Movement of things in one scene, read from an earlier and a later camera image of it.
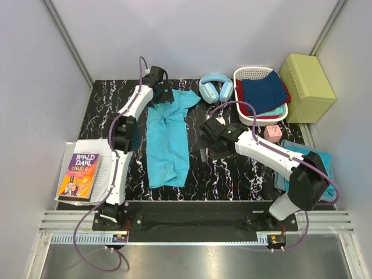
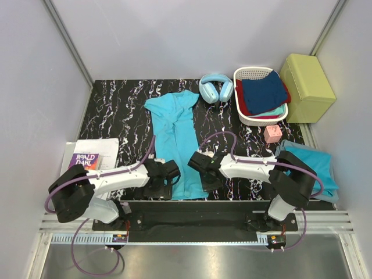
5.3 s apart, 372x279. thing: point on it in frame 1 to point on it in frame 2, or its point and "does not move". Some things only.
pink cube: [272, 133] does not move
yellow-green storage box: [311, 95] does not move
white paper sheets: [103, 179] does not move
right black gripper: [222, 156] to [207, 187]
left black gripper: [166, 96] to [158, 191]
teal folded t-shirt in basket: [279, 111] does not move
